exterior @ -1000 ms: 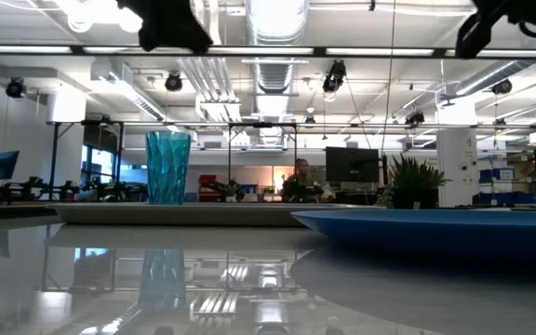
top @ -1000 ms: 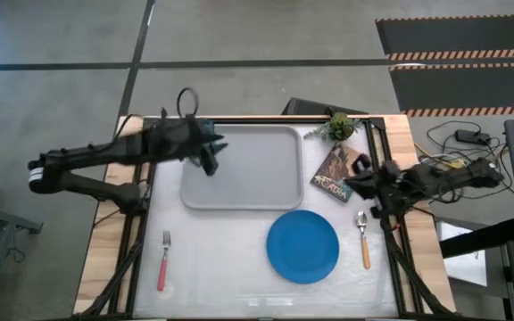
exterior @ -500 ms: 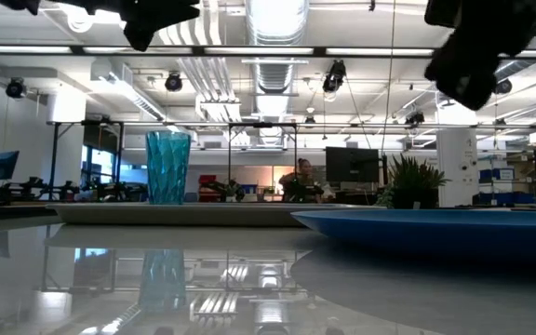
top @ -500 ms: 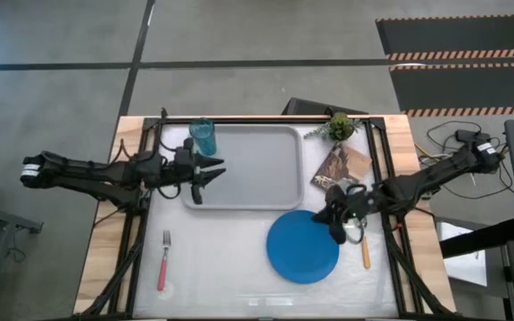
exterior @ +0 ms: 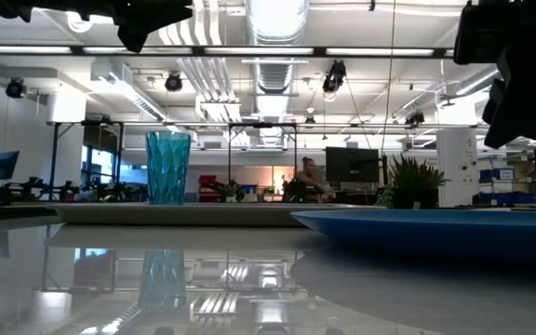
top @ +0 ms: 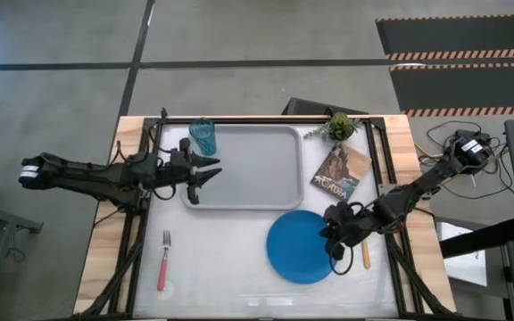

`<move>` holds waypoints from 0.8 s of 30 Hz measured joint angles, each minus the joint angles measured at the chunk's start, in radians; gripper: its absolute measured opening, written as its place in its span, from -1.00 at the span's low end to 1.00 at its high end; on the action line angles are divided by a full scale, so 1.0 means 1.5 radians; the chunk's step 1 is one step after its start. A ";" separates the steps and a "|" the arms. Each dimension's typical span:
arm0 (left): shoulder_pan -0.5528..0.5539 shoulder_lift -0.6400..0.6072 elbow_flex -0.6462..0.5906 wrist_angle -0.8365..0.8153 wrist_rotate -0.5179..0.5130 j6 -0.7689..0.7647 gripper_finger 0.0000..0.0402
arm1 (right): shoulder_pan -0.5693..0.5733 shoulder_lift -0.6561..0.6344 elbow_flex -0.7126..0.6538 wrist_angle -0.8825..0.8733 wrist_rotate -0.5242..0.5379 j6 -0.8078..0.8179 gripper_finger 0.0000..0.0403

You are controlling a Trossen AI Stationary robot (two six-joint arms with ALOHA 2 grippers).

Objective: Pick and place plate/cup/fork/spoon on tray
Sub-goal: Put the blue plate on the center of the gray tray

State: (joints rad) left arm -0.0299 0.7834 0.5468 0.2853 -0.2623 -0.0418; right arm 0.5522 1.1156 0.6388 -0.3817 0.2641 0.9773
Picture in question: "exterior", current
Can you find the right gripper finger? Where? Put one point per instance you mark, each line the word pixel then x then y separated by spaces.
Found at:
pixel 493 102
pixel 533 102

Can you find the blue round plate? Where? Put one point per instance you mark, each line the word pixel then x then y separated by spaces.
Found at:
pixel 435 232

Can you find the teal faceted plastic cup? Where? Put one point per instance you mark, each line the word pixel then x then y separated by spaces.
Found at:
pixel 168 167

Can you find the black background robot arm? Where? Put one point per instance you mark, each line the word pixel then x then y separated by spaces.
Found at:
pixel 30 188

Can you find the grey plastic tray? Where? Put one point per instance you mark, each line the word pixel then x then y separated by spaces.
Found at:
pixel 179 215

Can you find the white building column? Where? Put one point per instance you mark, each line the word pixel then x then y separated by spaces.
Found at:
pixel 456 163
pixel 65 107

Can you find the blue storage bins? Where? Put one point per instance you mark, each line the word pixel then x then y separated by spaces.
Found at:
pixel 500 174

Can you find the black ceiling spotlight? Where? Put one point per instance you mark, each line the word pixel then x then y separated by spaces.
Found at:
pixel 15 88
pixel 173 82
pixel 414 118
pixel 334 76

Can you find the small green potted plant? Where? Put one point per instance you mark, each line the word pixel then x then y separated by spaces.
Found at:
pixel 412 186

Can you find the black computer monitor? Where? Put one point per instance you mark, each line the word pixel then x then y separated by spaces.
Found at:
pixel 352 165

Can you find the red crate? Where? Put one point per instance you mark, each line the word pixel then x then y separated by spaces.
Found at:
pixel 206 181

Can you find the person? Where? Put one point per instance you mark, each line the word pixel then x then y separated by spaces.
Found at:
pixel 309 179

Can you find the blue-lit monitor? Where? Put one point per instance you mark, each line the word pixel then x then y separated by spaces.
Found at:
pixel 5 164

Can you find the glossy white table mat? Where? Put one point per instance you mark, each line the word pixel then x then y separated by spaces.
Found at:
pixel 110 279

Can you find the silver ventilation duct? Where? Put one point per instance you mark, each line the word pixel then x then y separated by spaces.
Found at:
pixel 275 18

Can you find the black workstation frame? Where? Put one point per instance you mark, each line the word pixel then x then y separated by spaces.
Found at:
pixel 262 124
pixel 54 158

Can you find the black aluminium table frame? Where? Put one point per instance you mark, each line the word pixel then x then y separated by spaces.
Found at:
pixel 7 211

